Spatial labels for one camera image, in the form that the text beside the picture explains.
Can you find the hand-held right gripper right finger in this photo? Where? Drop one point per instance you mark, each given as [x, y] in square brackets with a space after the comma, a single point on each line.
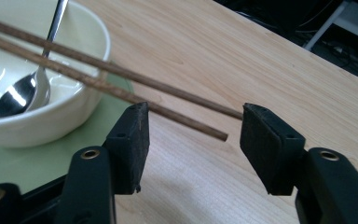
[270, 155]

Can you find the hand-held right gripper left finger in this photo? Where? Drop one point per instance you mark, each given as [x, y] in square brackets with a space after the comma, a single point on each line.
[130, 155]

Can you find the brown wooden chopstick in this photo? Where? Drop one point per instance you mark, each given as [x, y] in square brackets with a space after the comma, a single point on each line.
[167, 89]
[183, 119]

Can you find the white ceramic bowl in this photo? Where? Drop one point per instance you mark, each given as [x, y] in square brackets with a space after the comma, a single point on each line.
[59, 124]

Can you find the light green placemat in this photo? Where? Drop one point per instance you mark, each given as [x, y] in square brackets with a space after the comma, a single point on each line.
[43, 161]

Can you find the silver metal spoon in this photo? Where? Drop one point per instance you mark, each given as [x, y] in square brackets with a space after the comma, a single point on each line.
[18, 96]

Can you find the white metal frame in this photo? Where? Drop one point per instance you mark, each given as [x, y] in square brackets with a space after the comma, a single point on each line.
[355, 18]

